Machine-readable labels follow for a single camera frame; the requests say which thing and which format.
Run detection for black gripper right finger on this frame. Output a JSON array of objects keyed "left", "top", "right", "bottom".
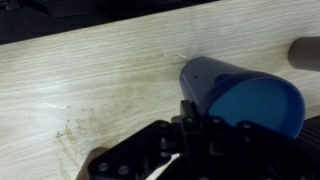
[{"left": 156, "top": 114, "right": 320, "bottom": 180}]

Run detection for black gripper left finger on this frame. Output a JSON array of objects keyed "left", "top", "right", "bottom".
[{"left": 75, "top": 99, "right": 205, "bottom": 180}]

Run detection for blue plastic cup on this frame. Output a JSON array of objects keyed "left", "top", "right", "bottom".
[{"left": 179, "top": 55, "right": 306, "bottom": 139}]

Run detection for white round lid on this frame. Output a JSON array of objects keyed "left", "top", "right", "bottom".
[{"left": 287, "top": 35, "right": 320, "bottom": 73}]

